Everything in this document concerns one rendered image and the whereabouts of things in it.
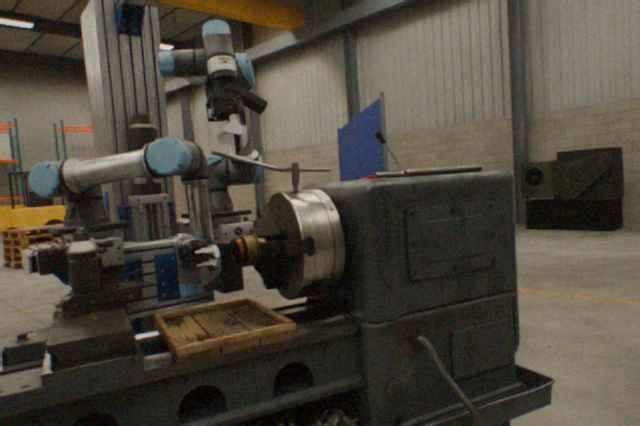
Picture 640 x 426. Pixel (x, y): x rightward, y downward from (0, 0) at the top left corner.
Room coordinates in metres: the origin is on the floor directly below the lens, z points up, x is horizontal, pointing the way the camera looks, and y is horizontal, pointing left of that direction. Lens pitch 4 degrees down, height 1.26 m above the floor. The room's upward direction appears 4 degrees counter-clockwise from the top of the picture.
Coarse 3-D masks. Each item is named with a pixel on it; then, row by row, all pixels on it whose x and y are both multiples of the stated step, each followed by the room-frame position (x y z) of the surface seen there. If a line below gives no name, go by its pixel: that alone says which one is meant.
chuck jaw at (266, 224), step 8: (264, 208) 1.42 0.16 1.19; (272, 208) 1.43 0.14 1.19; (264, 216) 1.41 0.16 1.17; (272, 216) 1.42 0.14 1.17; (256, 224) 1.39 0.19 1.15; (264, 224) 1.39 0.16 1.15; (272, 224) 1.40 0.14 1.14; (256, 232) 1.37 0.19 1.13; (264, 232) 1.37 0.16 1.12; (272, 232) 1.38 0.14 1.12; (280, 232) 1.40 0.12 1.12
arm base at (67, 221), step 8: (72, 200) 1.68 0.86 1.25; (80, 200) 1.68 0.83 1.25; (88, 200) 1.69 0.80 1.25; (96, 200) 1.71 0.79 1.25; (72, 208) 1.67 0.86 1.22; (80, 208) 1.67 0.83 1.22; (88, 208) 1.68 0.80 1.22; (96, 208) 1.70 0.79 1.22; (104, 208) 1.74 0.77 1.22; (64, 216) 1.69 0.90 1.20; (72, 216) 1.67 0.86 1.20; (80, 216) 1.66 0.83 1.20; (88, 216) 1.67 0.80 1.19; (96, 216) 1.69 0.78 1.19; (104, 216) 1.73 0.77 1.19; (64, 224) 1.68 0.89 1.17; (72, 224) 1.66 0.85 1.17; (80, 224) 1.66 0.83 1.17; (88, 224) 1.67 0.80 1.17; (96, 224) 1.68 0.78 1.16
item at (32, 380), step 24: (24, 336) 1.21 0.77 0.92; (24, 360) 1.18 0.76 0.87; (48, 360) 0.99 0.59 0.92; (96, 360) 0.97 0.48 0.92; (120, 360) 0.98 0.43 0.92; (0, 384) 0.94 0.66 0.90; (24, 384) 0.93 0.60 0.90; (48, 384) 0.92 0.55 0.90; (72, 384) 0.94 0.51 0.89; (96, 384) 0.95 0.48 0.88; (120, 384) 0.97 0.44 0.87; (0, 408) 0.88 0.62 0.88; (24, 408) 0.90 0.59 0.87
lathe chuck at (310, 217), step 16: (288, 192) 1.37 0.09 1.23; (304, 192) 1.38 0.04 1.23; (288, 208) 1.32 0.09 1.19; (304, 208) 1.30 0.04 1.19; (320, 208) 1.32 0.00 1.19; (288, 224) 1.33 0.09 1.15; (304, 224) 1.27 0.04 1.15; (320, 224) 1.29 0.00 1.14; (272, 240) 1.45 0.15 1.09; (320, 240) 1.27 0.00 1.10; (288, 256) 1.35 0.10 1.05; (304, 256) 1.25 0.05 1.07; (320, 256) 1.27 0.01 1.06; (288, 272) 1.35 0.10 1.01; (304, 272) 1.26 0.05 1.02; (320, 272) 1.28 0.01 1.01; (288, 288) 1.36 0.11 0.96; (304, 288) 1.29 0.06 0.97; (320, 288) 1.33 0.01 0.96
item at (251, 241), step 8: (232, 240) 1.32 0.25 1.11; (240, 240) 1.32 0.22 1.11; (248, 240) 1.32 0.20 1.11; (256, 240) 1.32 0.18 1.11; (264, 240) 1.35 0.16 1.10; (232, 248) 1.35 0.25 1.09; (240, 248) 1.30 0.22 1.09; (248, 248) 1.30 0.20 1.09; (256, 248) 1.31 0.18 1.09; (232, 256) 1.34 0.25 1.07; (240, 256) 1.30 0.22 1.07; (248, 256) 1.30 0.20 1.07; (256, 256) 1.31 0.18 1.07; (240, 264) 1.31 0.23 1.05; (248, 264) 1.32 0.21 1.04; (256, 264) 1.33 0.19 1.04
